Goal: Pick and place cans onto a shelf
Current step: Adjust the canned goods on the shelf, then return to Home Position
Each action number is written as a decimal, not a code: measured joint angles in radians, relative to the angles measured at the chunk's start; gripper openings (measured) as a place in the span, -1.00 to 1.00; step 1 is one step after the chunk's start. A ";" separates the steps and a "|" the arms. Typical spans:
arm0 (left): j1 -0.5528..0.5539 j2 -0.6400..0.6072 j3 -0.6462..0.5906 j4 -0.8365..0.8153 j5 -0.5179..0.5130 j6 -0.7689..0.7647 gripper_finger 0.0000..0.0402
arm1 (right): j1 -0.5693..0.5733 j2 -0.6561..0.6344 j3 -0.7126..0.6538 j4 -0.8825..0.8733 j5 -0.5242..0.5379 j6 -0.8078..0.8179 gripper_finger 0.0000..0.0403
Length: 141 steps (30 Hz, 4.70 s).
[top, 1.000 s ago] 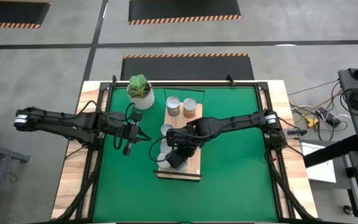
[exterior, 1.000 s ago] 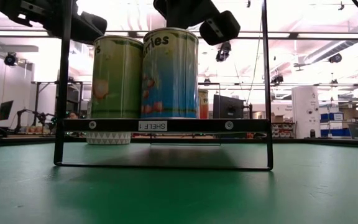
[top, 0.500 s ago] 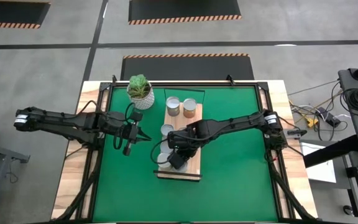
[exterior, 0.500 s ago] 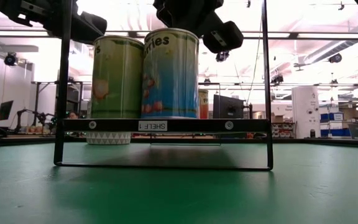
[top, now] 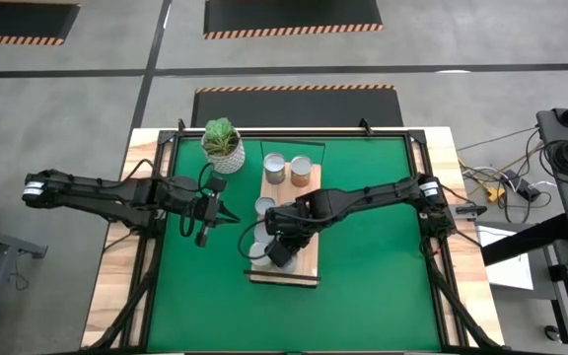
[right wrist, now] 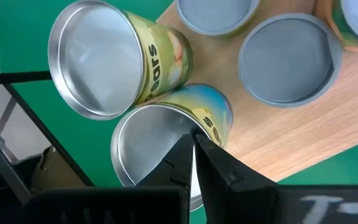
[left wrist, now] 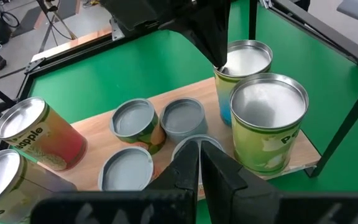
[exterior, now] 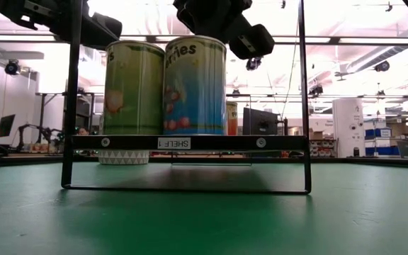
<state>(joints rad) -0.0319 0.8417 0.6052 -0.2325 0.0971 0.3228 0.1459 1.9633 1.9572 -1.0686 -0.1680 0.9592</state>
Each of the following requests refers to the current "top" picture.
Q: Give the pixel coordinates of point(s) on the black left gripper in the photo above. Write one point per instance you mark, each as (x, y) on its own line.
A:
(205, 212)

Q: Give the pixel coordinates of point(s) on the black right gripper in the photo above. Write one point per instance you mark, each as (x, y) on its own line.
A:
(291, 222)

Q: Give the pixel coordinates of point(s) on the short yellow-green can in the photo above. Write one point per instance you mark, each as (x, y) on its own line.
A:
(260, 233)

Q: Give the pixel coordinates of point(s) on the green peaches can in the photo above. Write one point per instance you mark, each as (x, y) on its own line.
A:
(263, 204)

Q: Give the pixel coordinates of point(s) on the black metal shelf wooden board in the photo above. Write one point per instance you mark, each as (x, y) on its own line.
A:
(308, 261)

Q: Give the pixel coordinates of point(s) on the green pears can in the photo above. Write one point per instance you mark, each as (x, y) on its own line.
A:
(258, 252)

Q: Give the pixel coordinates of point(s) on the orange pineapple can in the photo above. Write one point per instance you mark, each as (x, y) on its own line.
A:
(301, 167)

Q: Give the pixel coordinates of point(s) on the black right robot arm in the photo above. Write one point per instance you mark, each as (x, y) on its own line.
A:
(373, 194)

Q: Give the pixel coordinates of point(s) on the succulent in white patterned pot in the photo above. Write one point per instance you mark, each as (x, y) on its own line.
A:
(225, 158)

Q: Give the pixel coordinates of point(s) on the black hazard-striped floor mat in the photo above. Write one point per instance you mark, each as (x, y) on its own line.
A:
(294, 106)
(18, 20)
(289, 15)

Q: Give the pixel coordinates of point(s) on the yellow plug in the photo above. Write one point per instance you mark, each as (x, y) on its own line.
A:
(493, 194)

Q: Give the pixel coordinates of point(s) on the white paper sheet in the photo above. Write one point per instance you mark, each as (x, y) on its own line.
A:
(506, 266)

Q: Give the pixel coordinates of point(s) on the black power strip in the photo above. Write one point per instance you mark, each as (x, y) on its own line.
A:
(518, 183)

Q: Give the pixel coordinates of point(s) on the grey side desk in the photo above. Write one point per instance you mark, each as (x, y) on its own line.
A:
(560, 197)

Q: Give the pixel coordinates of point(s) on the black computer mouse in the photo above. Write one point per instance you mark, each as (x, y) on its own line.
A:
(552, 333)

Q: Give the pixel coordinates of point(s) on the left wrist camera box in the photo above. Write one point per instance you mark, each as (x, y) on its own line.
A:
(215, 185)

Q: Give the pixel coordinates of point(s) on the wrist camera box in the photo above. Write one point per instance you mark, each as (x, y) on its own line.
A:
(215, 185)
(281, 254)

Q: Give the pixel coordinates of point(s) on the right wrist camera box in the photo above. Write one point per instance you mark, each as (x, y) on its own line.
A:
(281, 254)

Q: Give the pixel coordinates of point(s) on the black aluminium table frame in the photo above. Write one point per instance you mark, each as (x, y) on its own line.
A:
(343, 133)

